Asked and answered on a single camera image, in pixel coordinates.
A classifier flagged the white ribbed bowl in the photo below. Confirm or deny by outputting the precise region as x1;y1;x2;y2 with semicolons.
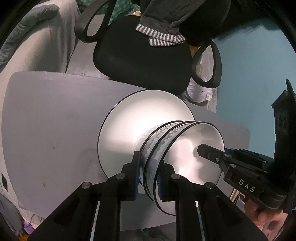
144;121;224;215
139;120;183;187

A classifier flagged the white plate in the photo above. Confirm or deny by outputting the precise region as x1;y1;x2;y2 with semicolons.
98;90;194;178

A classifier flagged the person's right hand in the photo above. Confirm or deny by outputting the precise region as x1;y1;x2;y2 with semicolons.
244;200;288;238

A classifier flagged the white plastic bag on floor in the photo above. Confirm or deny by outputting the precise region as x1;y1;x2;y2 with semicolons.
184;78;213;104

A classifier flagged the grey table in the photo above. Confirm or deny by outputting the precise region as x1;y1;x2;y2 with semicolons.
1;72;250;218

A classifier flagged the black office chair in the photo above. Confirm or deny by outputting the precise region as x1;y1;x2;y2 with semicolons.
74;1;222;95

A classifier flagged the grey bed mattress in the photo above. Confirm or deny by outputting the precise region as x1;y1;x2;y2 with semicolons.
0;0;112;75

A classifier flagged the dark grey hooded sweater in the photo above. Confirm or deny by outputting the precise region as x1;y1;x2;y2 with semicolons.
135;1;231;47

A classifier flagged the green checkered tablecloth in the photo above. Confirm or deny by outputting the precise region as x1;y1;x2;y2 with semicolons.
76;0;140;25

